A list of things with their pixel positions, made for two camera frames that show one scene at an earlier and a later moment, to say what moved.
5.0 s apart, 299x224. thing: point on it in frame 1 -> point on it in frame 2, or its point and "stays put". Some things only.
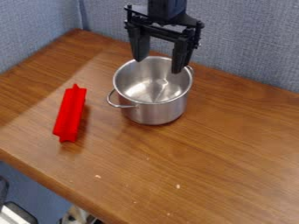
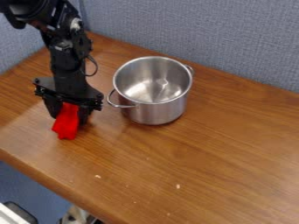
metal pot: x=154 y=91 stays put
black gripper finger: x=141 y=38 -> x=54 y=104
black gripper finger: x=182 y=52 -> x=85 y=111
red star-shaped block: x=70 y=122 stays put
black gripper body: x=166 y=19 -> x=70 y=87
